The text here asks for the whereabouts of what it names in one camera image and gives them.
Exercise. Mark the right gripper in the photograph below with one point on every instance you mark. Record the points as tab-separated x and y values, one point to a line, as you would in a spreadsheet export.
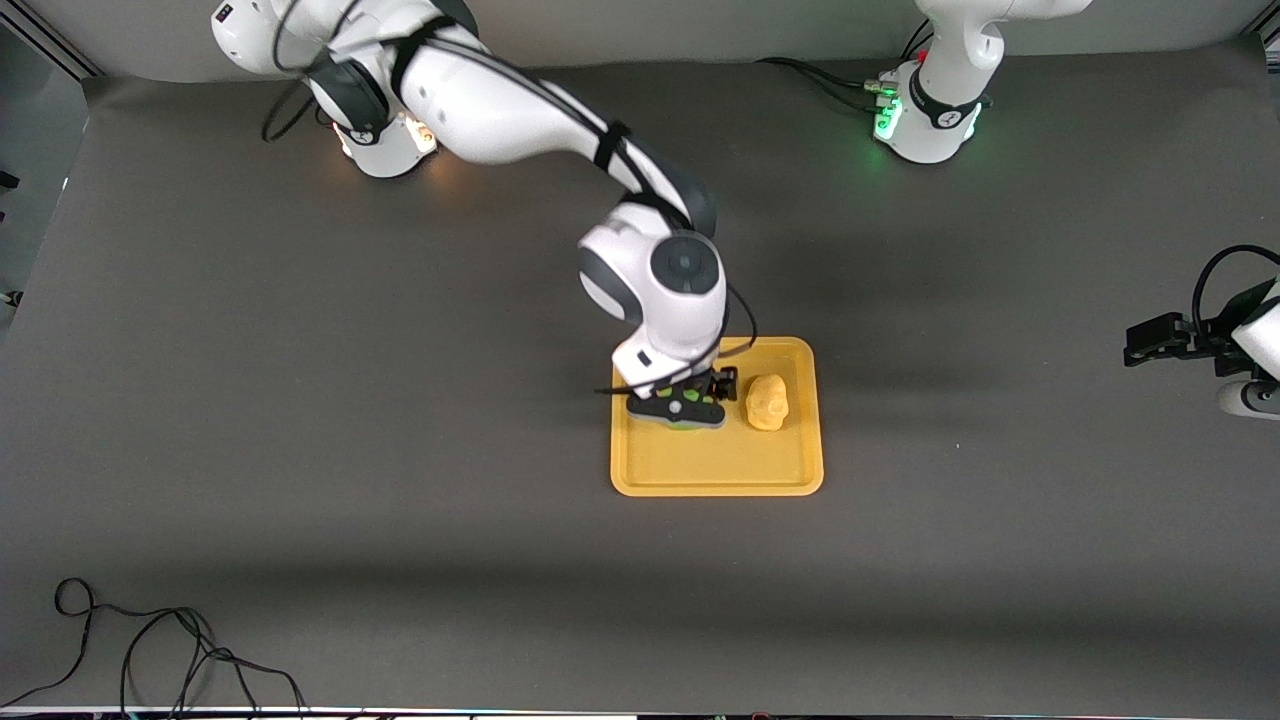
722	383

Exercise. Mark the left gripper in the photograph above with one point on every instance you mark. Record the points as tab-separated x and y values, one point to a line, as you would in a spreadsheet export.
1207	334

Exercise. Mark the yellow toy potato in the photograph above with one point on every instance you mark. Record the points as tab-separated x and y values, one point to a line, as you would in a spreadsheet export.
768	403

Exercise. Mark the green toy apple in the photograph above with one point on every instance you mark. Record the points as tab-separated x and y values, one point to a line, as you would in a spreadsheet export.
663	391

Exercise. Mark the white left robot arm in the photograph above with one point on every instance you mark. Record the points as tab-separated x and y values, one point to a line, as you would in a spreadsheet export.
940	100

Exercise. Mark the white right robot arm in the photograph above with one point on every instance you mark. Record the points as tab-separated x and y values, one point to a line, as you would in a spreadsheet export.
500	110

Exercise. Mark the yellow plastic tray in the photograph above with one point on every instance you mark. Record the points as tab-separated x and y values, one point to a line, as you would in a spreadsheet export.
700	460

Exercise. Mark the aluminium frame rail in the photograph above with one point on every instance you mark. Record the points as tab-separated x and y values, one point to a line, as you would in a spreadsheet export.
60	45

